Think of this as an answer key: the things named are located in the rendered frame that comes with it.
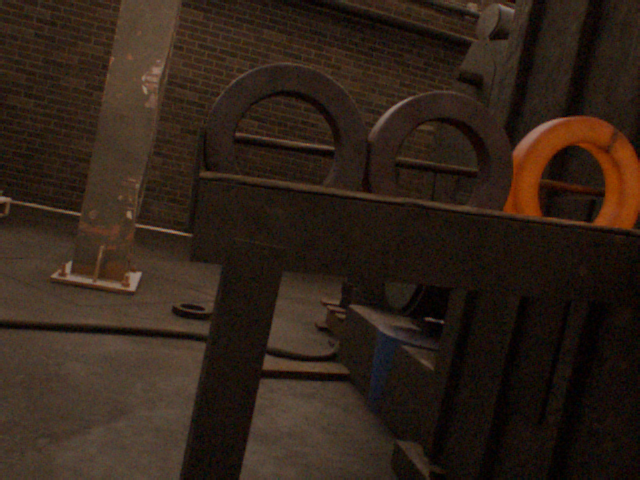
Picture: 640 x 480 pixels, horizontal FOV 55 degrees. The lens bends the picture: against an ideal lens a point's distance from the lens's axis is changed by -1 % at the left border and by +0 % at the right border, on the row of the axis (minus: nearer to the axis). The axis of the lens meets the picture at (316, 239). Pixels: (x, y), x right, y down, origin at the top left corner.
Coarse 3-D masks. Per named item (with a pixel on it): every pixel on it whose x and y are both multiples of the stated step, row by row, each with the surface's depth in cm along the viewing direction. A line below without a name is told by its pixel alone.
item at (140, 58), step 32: (128, 0) 296; (160, 0) 299; (128, 32) 298; (160, 32) 301; (128, 64) 299; (160, 64) 301; (128, 96) 301; (160, 96) 333; (128, 128) 302; (96, 160) 301; (128, 160) 304; (96, 192) 302; (128, 192) 304; (96, 224) 304; (128, 224) 306; (96, 256) 305; (128, 256) 308; (96, 288) 295; (128, 288) 301
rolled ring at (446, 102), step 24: (432, 96) 70; (456, 96) 71; (384, 120) 70; (408, 120) 70; (432, 120) 71; (456, 120) 72; (480, 120) 72; (384, 144) 70; (480, 144) 73; (504, 144) 73; (384, 168) 70; (480, 168) 75; (504, 168) 73; (384, 192) 70; (480, 192) 74; (504, 192) 74
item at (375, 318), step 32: (416, 288) 199; (448, 288) 199; (352, 320) 240; (384, 320) 228; (416, 320) 231; (352, 352) 233; (416, 352) 183; (416, 384) 174; (384, 416) 192; (416, 416) 170
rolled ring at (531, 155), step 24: (552, 120) 77; (576, 120) 75; (600, 120) 76; (528, 144) 74; (552, 144) 74; (576, 144) 78; (600, 144) 76; (624, 144) 77; (528, 168) 74; (624, 168) 77; (528, 192) 74; (624, 192) 77; (600, 216) 80; (624, 216) 78
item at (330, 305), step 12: (348, 288) 298; (360, 288) 280; (372, 288) 255; (384, 288) 251; (324, 300) 316; (348, 300) 299; (360, 300) 276; (372, 300) 257; (384, 300) 251; (336, 312) 294; (324, 324) 318; (336, 324) 297; (336, 336) 294
